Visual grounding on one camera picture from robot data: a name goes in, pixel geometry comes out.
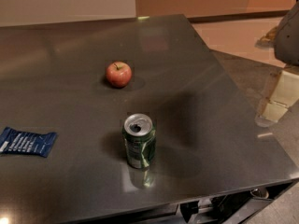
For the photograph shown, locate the dark drawer under table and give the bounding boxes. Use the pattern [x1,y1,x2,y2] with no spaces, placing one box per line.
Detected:
[137,183,294,224]

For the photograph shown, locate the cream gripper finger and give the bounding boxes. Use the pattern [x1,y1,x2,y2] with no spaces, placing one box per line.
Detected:
[255,68,299,127]

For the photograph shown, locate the blue snack bag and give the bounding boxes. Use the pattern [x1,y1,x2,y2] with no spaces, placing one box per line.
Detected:
[0,127,57,158]

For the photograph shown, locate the red apple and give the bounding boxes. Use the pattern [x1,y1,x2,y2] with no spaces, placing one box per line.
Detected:
[106,62,133,88]

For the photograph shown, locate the green soda can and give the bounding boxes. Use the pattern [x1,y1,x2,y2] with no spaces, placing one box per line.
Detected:
[122,113,156,169]

